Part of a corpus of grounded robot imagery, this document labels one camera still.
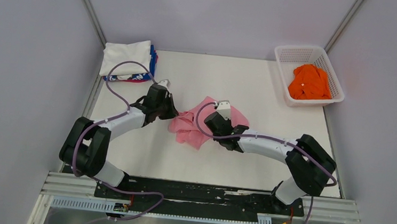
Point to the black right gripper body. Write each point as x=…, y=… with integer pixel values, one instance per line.
x=219, y=140

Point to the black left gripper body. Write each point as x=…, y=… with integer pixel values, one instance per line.
x=165, y=110

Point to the pink t-shirt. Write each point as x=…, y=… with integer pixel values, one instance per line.
x=184, y=125

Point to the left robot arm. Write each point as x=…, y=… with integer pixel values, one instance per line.
x=86, y=147

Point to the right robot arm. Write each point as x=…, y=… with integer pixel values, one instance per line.
x=310, y=166

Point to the blue printed folded t-shirt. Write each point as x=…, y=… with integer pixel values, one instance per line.
x=134, y=62

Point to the white folded t-shirt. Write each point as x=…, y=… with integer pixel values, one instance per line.
x=114, y=54

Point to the white plastic laundry basket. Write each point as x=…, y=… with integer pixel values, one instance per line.
x=290, y=57

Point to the orange t-shirt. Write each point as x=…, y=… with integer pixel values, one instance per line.
x=310, y=83

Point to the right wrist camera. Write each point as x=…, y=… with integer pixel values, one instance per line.
x=223, y=107

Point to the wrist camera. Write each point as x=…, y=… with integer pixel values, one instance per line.
x=165, y=83
x=223, y=107

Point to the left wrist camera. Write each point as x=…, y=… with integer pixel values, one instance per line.
x=165, y=83

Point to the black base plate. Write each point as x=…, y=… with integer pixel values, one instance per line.
x=197, y=199

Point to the left aluminium corner post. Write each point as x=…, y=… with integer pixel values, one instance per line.
x=95, y=22

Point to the aluminium corner post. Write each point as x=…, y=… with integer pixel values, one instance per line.
x=350, y=14
x=95, y=22

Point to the aluminium frame rail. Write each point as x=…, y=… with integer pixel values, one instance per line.
x=323, y=208

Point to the white slotted cable duct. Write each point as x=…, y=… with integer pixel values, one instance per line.
x=115, y=208

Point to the right aluminium corner post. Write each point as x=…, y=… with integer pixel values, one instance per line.
x=350, y=14

